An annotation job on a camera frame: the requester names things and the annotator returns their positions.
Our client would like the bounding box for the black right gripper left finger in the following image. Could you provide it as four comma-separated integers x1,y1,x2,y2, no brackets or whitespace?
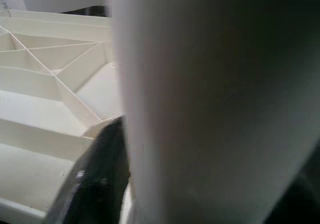
48,115,131,224

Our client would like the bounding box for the black cloth table cover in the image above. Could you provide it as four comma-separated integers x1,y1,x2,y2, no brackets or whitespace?
62,5,320,224

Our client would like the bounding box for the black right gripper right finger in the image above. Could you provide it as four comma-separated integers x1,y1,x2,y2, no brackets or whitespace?
264,173,320,224

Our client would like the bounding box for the white plastic table top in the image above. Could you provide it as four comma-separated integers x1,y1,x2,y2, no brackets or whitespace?
0,8,126,224

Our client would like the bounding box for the white plastic table leg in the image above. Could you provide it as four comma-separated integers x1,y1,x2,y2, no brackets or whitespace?
104,0,320,224

